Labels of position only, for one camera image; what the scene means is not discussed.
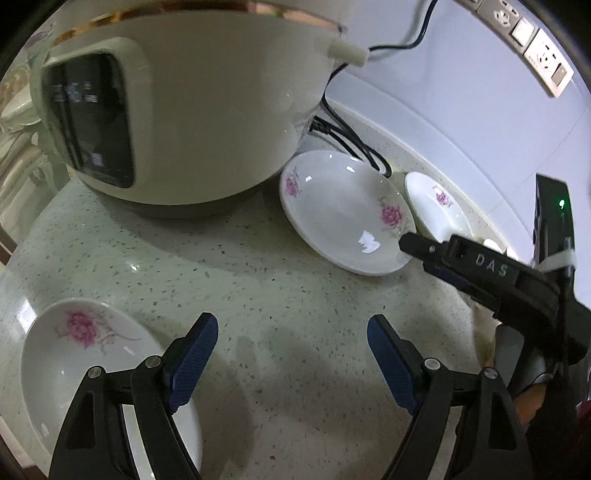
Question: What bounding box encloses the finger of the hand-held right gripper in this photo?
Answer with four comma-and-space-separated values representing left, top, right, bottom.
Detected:
422, 261, 502, 309
398, 232, 455, 268

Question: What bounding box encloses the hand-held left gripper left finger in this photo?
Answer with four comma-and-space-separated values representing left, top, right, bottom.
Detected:
48, 312, 219, 480

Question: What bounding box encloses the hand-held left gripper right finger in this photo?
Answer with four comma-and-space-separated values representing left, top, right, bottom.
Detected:
367, 314, 539, 480

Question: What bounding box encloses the large floral white plate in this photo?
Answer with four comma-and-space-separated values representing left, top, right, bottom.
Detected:
279, 150, 416, 277

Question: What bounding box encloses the medium floral white plate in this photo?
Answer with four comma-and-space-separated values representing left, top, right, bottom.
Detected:
21, 298, 204, 480

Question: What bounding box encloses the person's right forearm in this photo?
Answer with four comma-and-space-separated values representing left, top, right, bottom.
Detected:
512, 364, 591, 480

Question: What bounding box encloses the small floral white plate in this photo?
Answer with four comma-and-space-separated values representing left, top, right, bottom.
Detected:
404, 172, 474, 243

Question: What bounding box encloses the small white dish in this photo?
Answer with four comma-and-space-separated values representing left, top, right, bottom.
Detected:
480, 237, 518, 259

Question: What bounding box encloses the white electric rice cooker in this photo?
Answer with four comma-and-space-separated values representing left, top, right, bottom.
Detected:
28, 0, 370, 220

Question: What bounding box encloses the black power cable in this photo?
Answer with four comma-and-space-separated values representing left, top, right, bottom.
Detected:
308, 0, 439, 178

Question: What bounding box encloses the white cable connector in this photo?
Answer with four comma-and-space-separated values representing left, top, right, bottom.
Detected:
316, 34, 370, 66

